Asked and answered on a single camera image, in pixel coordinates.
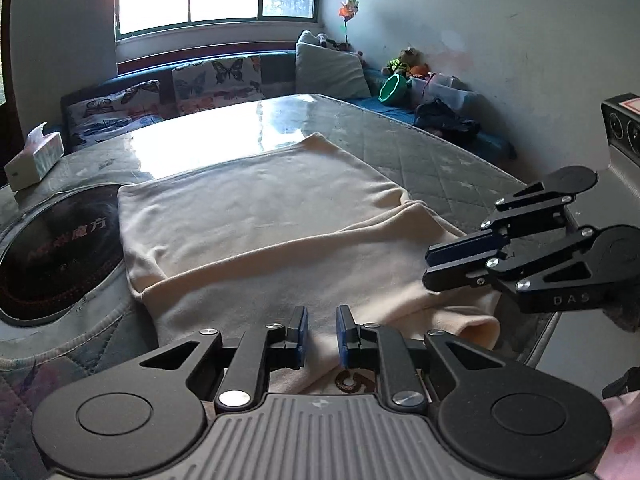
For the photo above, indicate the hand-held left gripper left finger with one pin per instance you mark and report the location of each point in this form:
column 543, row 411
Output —
column 300, row 334

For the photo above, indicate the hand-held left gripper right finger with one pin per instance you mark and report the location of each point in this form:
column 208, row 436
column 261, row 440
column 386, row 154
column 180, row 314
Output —
column 343, row 334

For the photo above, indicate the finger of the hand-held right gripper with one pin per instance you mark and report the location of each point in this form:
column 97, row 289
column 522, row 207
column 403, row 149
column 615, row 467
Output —
column 455, row 275
column 465, row 252

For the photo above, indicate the cream sweatshirt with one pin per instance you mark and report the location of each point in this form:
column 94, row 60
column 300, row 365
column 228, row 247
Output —
column 275, row 220

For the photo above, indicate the dark clothes pile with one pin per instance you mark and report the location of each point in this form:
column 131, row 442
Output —
column 445, row 120

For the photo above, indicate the blue sofa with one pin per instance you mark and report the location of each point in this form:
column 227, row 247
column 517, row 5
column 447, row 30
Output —
column 395, row 110

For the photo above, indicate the clear plastic storage box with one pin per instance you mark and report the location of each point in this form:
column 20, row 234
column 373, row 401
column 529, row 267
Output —
column 445, row 90

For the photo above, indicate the green bowl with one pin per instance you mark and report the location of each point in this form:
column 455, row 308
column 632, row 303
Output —
column 392, row 90

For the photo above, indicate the orange toy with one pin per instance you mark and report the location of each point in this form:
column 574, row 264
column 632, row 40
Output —
column 421, row 71

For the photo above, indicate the brown stuffed toy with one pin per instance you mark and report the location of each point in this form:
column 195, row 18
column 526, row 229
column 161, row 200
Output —
column 407, row 60

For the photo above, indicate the grey pillow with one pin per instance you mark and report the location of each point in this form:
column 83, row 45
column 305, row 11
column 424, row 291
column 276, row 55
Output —
column 330, row 72

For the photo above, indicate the person's pink dotted clothing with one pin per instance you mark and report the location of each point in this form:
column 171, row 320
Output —
column 625, row 435

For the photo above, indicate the black and white plush toy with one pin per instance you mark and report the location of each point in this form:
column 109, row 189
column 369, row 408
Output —
column 322, row 39

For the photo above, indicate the round black induction cooktop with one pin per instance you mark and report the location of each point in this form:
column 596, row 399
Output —
column 50, row 270

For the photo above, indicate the butterfly print cushion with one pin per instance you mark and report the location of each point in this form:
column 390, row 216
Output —
column 110, row 110
column 220, row 80

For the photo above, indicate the colourful pinwheel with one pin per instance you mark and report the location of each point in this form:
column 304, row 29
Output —
column 349, row 10

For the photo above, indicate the white tissue box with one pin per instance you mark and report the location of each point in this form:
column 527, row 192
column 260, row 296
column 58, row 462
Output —
column 35, row 160

